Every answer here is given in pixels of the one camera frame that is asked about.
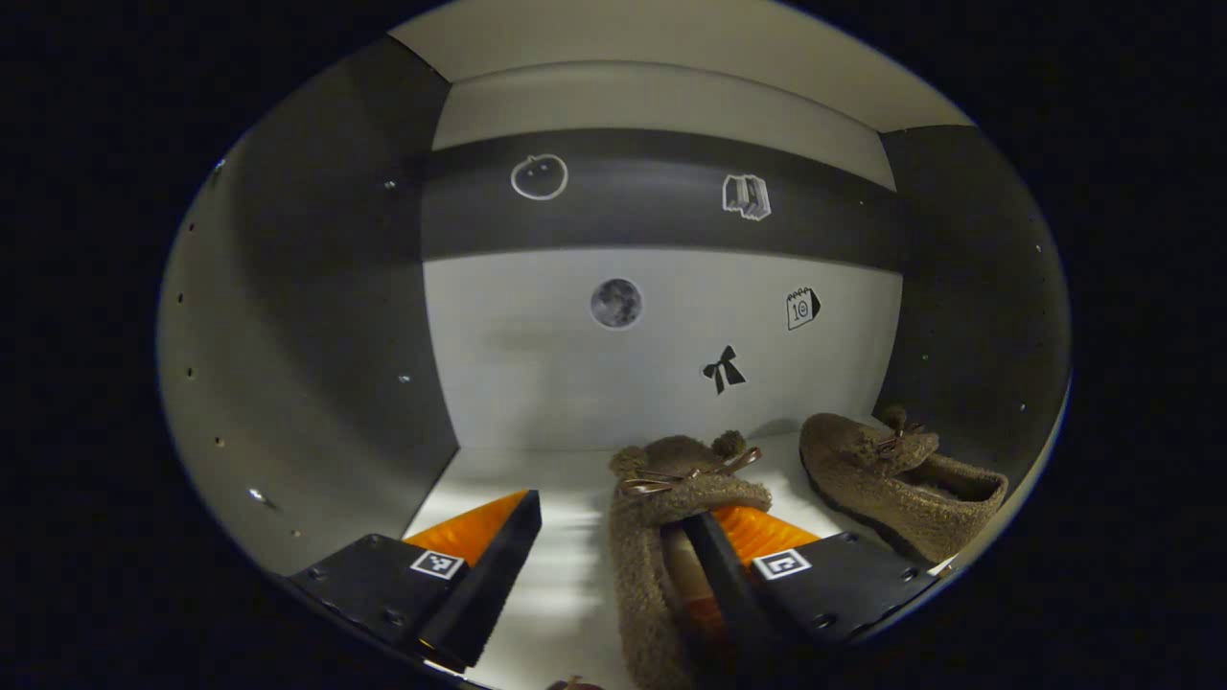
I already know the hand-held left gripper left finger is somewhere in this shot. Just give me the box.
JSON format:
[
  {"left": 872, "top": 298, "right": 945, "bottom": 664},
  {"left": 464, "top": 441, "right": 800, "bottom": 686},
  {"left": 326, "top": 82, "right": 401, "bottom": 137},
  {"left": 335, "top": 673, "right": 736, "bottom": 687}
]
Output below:
[{"left": 288, "top": 489, "right": 544, "bottom": 674}]

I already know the white shoe cabinet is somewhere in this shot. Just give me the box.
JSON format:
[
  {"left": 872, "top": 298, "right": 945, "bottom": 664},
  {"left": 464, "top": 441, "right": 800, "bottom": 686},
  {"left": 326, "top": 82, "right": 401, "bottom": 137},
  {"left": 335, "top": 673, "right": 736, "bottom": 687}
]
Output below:
[{"left": 156, "top": 0, "right": 1073, "bottom": 690}]

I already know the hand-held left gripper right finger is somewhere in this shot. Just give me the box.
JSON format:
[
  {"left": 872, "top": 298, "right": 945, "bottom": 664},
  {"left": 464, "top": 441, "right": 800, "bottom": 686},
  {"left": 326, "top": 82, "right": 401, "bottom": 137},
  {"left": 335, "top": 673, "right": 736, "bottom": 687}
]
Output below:
[{"left": 683, "top": 505, "right": 940, "bottom": 672}]

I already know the brown fuzzy shoe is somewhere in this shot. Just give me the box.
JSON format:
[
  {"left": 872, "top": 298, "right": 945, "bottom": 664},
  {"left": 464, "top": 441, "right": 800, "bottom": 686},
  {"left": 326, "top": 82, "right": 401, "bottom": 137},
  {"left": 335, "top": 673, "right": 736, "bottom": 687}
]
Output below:
[
  {"left": 609, "top": 431, "right": 776, "bottom": 690},
  {"left": 799, "top": 405, "right": 1009, "bottom": 566}
]

